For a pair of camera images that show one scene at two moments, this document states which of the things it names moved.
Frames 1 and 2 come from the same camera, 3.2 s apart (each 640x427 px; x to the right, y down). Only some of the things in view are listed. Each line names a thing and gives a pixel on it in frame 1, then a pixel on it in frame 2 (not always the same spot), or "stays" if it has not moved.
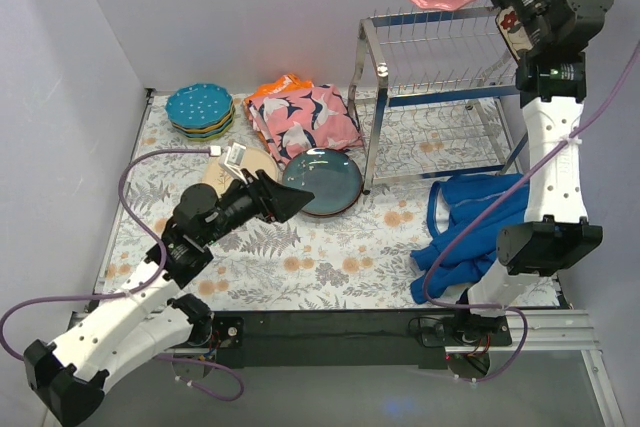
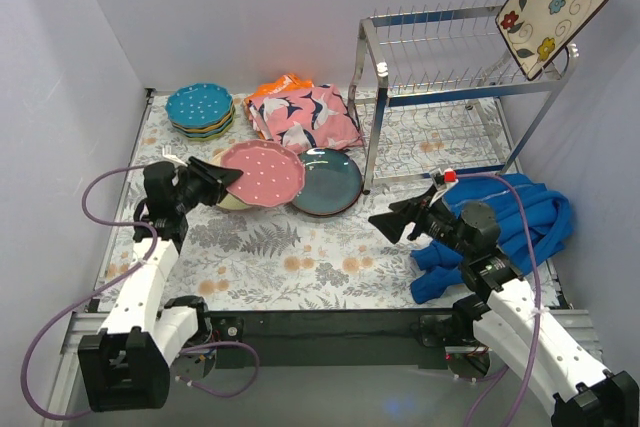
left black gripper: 261,197 -> 198,181
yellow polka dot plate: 204,128 stays
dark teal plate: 331,176 stays
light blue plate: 199,104 stays
